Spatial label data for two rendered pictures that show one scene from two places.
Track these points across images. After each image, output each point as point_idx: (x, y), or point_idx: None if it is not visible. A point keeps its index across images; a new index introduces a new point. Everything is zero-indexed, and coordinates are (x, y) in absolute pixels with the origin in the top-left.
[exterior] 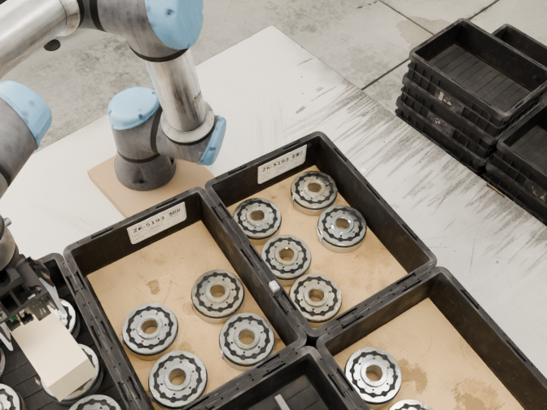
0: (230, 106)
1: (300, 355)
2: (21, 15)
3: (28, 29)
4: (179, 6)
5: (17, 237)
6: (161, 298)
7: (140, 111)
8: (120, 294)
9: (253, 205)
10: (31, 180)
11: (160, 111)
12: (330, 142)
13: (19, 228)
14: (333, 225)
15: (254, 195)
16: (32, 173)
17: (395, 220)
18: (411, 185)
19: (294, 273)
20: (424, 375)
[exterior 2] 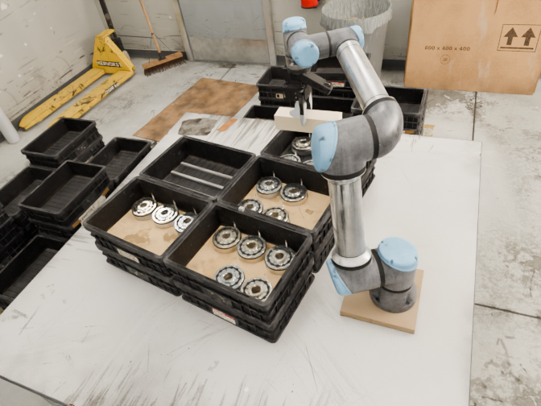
0: (392, 395)
1: (216, 195)
2: (360, 78)
3: (354, 81)
4: (313, 133)
5: (417, 227)
6: (302, 209)
7: (384, 243)
8: (321, 202)
9: (286, 261)
10: (452, 255)
11: (375, 255)
12: (253, 300)
13: (422, 231)
14: (233, 271)
15: None
16: (457, 259)
17: (192, 270)
18: (203, 395)
19: (242, 240)
20: (164, 240)
